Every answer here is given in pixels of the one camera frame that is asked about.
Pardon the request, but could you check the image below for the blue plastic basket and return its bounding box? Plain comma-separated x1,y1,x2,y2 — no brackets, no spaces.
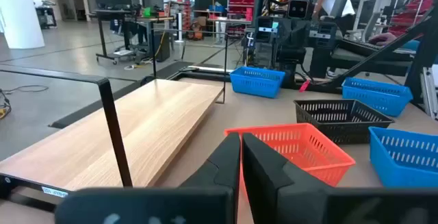
368,126,438,189
229,66,286,99
341,76,414,118

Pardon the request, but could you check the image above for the black keyboard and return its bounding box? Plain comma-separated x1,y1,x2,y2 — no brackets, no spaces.
337,38,417,56

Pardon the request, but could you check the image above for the slanted rack with red bins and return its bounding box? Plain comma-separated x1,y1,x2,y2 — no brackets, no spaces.
385,0,438,40

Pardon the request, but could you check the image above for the dark grey side desk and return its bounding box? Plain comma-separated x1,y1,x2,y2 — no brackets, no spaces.
331,47,415,78

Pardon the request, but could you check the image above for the small black cart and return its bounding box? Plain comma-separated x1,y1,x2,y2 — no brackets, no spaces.
35,6,58,30

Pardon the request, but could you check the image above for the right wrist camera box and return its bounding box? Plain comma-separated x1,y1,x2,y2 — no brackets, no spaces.
287,0,311,22

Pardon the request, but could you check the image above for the black cart desk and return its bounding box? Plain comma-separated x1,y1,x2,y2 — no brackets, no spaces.
89,8,176,66

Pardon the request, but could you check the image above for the white round column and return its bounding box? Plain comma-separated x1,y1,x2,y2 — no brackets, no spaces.
0,0,46,50

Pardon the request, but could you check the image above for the yellow black cable bundle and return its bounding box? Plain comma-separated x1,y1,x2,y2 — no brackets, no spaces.
0,88,13,121

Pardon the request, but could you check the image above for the shelf with red bins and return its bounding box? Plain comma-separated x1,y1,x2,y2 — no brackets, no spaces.
226,0,257,38

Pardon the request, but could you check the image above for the orange plastic basket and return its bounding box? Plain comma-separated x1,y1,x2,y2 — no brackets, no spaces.
224,123,357,224

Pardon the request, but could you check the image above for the silver aluminium profile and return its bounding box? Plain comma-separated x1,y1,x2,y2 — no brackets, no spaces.
421,65,438,121

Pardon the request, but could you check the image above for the wooden shelf with black frame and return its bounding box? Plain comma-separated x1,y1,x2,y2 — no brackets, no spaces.
0,20,229,214

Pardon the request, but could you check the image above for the person's hand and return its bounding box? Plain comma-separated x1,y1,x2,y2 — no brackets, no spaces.
368,32,398,47

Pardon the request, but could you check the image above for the black computer tower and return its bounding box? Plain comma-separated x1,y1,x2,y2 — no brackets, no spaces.
150,32,171,63

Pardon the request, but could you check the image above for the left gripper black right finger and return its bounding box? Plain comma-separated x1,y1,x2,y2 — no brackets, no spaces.
242,132,330,224

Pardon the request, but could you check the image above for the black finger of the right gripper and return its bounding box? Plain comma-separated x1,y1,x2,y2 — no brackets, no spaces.
278,23,294,52
294,23,310,52

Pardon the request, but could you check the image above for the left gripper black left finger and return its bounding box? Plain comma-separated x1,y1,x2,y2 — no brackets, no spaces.
179,132,242,197

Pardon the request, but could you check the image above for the black plastic basket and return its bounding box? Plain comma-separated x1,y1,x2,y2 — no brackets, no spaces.
293,99,395,145

